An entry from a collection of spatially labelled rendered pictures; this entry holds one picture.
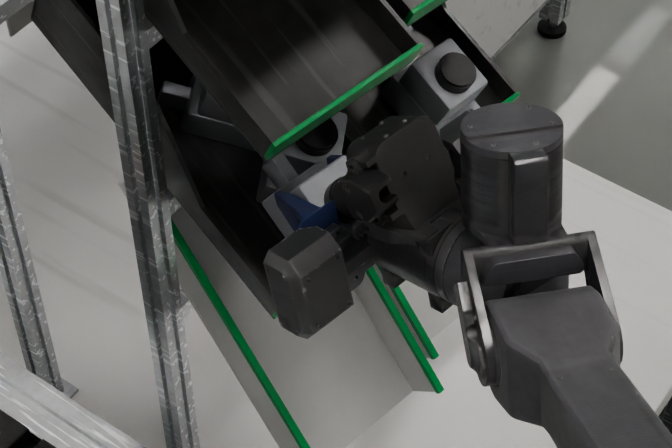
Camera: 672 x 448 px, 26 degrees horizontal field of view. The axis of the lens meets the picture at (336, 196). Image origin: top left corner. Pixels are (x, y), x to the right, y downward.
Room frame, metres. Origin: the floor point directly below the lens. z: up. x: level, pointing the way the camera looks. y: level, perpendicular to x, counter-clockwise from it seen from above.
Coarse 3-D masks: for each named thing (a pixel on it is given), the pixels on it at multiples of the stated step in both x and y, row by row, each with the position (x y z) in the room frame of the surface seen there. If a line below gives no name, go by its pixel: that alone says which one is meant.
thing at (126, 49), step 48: (96, 0) 0.68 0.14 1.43; (144, 48) 0.68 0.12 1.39; (144, 96) 0.68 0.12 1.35; (0, 144) 0.78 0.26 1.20; (144, 144) 0.67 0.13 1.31; (0, 192) 0.77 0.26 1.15; (144, 192) 0.67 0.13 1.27; (0, 240) 0.77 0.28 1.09; (144, 240) 0.67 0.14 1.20; (144, 288) 0.67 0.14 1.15; (48, 336) 0.78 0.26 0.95; (192, 432) 0.68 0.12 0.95
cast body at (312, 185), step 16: (272, 160) 0.68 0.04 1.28; (336, 160) 0.66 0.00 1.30; (272, 176) 0.68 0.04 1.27; (288, 176) 0.67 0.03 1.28; (304, 176) 0.67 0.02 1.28; (320, 176) 0.65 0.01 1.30; (336, 176) 0.65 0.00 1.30; (288, 192) 0.65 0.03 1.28; (304, 192) 0.63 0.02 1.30; (320, 192) 0.64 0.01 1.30; (336, 192) 0.63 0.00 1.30; (272, 208) 0.65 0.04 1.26; (336, 208) 0.62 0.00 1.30; (288, 224) 0.64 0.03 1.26; (352, 224) 0.62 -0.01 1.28
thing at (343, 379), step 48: (192, 240) 0.73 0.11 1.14; (192, 288) 0.69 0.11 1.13; (240, 288) 0.71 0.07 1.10; (384, 288) 0.72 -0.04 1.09; (240, 336) 0.66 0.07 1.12; (288, 336) 0.69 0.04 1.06; (336, 336) 0.71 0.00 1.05; (384, 336) 0.72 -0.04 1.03; (288, 384) 0.66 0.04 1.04; (336, 384) 0.68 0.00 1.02; (384, 384) 0.69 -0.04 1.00; (432, 384) 0.68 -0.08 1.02; (288, 432) 0.61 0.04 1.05; (336, 432) 0.65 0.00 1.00
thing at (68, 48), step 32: (64, 0) 0.76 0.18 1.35; (64, 32) 0.77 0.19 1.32; (96, 32) 0.74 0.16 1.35; (96, 64) 0.74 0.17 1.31; (160, 64) 0.78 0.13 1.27; (96, 96) 0.75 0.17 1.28; (160, 128) 0.69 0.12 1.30; (192, 160) 0.72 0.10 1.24; (224, 160) 0.72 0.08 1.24; (256, 160) 0.73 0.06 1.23; (192, 192) 0.67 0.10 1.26; (224, 192) 0.70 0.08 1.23; (256, 192) 0.70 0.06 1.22; (224, 224) 0.68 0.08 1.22; (256, 224) 0.68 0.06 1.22; (224, 256) 0.65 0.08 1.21; (256, 256) 0.66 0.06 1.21; (256, 288) 0.63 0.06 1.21
